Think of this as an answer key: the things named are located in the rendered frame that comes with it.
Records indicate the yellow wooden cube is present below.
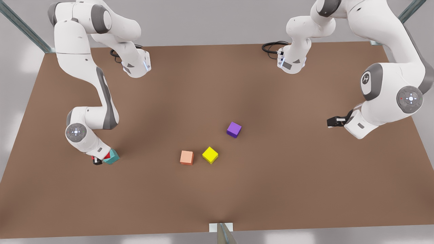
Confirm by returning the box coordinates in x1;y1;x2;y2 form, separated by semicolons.
202;146;219;165

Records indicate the purple wooden cube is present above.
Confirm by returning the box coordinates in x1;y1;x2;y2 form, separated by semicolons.
226;122;242;138

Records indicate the teal wooden cube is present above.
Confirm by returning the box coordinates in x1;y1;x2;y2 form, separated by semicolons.
103;149;120;165

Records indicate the black cable loop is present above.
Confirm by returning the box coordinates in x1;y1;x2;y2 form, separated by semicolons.
110;44;144;64
262;41;290;59

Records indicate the silver frame post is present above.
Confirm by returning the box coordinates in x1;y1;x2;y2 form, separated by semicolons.
0;3;55;54
209;223;238;244
370;0;427;45

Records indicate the salmon wooden cube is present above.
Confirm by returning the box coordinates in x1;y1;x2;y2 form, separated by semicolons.
180;150;194;166

